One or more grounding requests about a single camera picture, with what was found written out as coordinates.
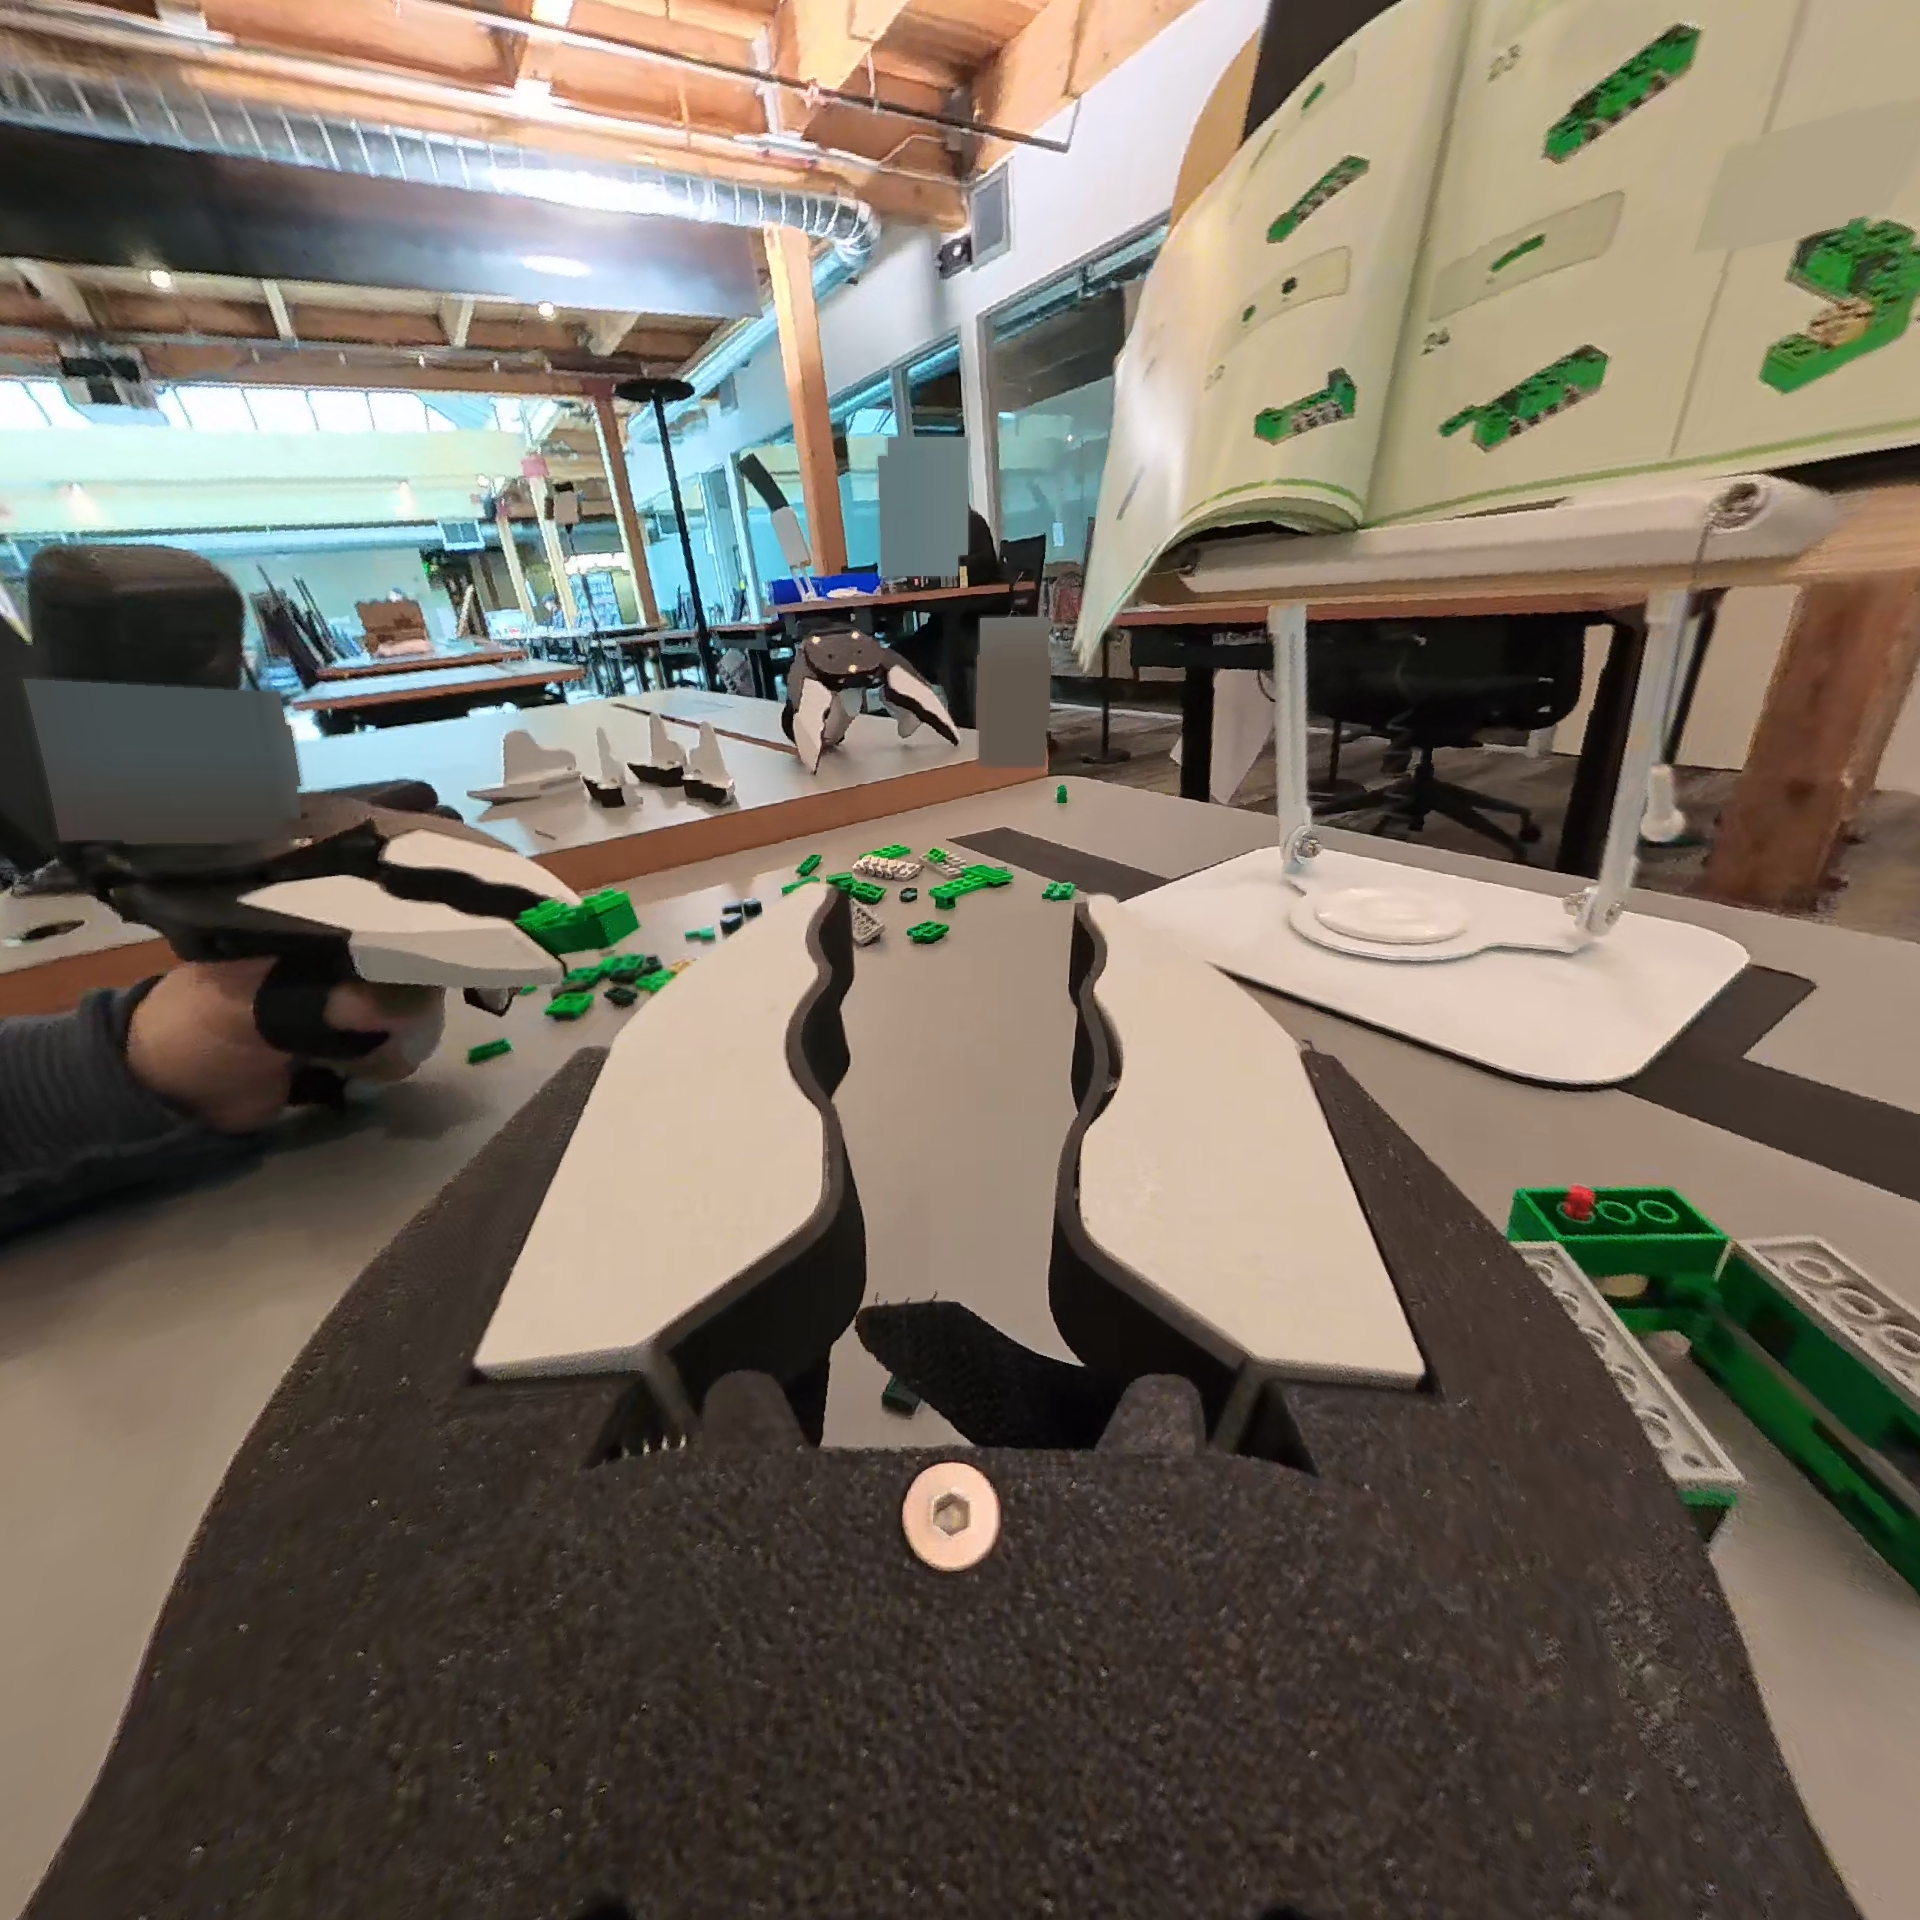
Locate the wooden column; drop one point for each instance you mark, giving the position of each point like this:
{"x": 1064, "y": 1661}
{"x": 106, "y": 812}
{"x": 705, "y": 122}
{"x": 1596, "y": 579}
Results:
{"x": 806, "y": 405}

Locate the green and grey brick build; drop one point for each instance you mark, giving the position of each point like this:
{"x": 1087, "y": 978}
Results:
{"x": 1799, "y": 1348}

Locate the black chair headrest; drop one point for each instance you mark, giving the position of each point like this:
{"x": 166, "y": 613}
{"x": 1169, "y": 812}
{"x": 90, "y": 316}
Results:
{"x": 136, "y": 615}

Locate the white book stand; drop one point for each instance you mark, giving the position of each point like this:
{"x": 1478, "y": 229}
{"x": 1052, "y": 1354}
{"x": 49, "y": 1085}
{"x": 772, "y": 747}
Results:
{"x": 1425, "y": 991}

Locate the wooden post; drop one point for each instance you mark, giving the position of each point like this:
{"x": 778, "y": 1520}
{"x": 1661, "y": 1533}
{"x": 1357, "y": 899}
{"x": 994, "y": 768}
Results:
{"x": 1815, "y": 720}

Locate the person's left hand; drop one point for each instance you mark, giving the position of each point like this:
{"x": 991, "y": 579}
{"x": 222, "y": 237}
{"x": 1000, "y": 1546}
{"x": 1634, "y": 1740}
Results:
{"x": 194, "y": 1050}

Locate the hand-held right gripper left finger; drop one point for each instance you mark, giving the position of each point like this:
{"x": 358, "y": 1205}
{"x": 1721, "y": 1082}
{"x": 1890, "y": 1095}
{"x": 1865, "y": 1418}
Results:
{"x": 674, "y": 1170}

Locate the black-framed wooden desk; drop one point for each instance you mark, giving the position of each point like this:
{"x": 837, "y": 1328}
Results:
{"x": 1349, "y": 609}

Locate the blue bin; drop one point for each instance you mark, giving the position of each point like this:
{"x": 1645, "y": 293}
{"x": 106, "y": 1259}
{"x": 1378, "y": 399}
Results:
{"x": 832, "y": 583}

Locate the long green brick assembly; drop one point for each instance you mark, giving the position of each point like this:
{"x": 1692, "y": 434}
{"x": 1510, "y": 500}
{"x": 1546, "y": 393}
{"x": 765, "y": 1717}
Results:
{"x": 586, "y": 917}

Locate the open instruction booklet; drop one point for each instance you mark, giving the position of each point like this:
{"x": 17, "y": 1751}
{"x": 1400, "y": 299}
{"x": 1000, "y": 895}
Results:
{"x": 1501, "y": 225}

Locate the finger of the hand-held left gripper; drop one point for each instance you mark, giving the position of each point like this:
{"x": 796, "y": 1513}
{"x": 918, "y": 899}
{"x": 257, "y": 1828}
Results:
{"x": 421, "y": 937}
{"x": 465, "y": 858}

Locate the grey desk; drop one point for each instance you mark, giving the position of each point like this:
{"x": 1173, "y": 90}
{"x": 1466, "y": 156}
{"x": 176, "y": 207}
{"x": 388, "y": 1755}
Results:
{"x": 375, "y": 1200}

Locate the pile of loose bricks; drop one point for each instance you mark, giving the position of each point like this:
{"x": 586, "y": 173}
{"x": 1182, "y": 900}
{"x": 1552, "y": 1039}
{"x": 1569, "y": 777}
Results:
{"x": 967, "y": 884}

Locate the loose grey finger part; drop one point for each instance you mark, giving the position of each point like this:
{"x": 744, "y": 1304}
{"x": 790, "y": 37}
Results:
{"x": 661, "y": 757}
{"x": 608, "y": 773}
{"x": 709, "y": 768}
{"x": 533, "y": 768}

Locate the person's left forearm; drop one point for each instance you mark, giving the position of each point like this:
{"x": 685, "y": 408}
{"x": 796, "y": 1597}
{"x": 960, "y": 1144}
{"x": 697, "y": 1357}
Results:
{"x": 61, "y": 1109}

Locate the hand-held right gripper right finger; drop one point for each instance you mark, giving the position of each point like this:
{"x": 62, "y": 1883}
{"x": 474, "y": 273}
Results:
{"x": 1230, "y": 1184}

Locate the black office chair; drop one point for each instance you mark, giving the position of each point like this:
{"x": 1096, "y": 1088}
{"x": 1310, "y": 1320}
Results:
{"x": 1441, "y": 674}

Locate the spare hand-held gripper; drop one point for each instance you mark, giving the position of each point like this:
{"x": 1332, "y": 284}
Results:
{"x": 839, "y": 668}

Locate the silver air duct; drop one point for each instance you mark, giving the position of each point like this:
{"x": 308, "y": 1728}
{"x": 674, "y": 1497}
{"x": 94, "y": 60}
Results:
{"x": 450, "y": 165}

